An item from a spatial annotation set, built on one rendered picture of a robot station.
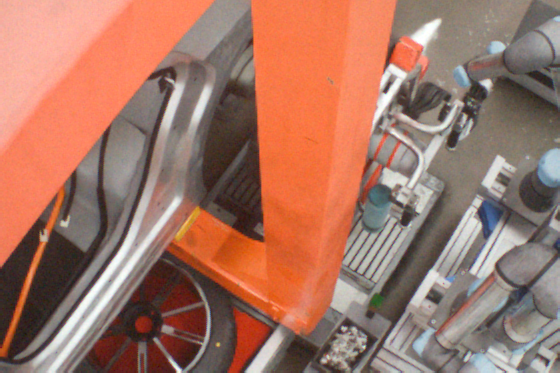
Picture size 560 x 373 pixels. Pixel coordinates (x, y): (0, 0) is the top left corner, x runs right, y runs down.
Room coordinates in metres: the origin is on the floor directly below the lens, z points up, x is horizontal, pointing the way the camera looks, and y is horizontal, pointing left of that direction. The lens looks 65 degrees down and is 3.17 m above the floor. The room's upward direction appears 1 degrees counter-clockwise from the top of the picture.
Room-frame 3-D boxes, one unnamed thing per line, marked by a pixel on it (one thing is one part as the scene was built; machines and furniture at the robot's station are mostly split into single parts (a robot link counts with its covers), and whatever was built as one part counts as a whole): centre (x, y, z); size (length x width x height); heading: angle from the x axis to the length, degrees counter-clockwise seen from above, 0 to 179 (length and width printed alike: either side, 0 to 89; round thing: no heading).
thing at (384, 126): (1.04, -0.36, 1.03); 0.19 x 0.18 x 0.11; 56
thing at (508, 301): (0.57, -0.62, 0.98); 0.13 x 0.12 x 0.14; 41
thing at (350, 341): (0.53, -0.22, 0.51); 0.20 x 0.14 x 0.13; 141
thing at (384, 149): (1.15, -0.38, 0.85); 0.21 x 0.14 x 0.14; 56
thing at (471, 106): (1.31, -0.68, 0.86); 0.12 x 0.08 x 0.09; 146
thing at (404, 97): (1.19, -0.32, 0.85); 0.54 x 0.07 x 0.54; 146
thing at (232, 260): (0.88, 0.20, 0.69); 0.52 x 0.17 x 0.35; 56
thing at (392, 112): (1.20, -0.47, 1.03); 0.19 x 0.18 x 0.11; 56
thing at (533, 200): (0.98, -0.90, 0.87); 0.15 x 0.15 x 0.10
